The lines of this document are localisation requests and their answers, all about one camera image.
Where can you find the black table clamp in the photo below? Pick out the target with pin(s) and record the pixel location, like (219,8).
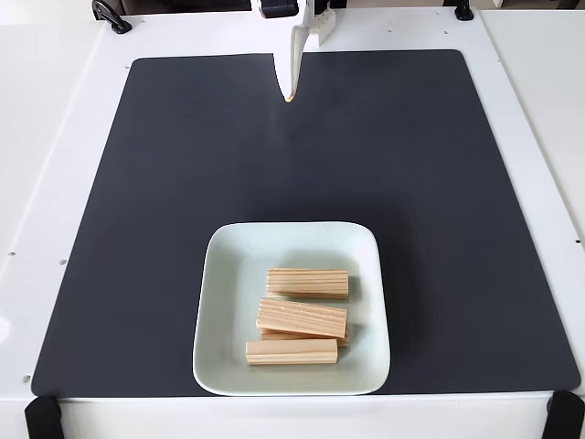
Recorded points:
(464,13)
(122,27)

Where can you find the grooved wooden block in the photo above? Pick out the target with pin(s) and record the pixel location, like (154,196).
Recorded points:
(301,318)
(343,339)
(308,282)

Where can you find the pale green square plate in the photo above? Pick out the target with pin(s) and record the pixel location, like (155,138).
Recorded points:
(228,283)

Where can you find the wooden block marked two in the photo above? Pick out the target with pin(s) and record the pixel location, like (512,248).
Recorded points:
(292,353)

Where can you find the black table mat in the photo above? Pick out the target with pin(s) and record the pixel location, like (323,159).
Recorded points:
(137,228)

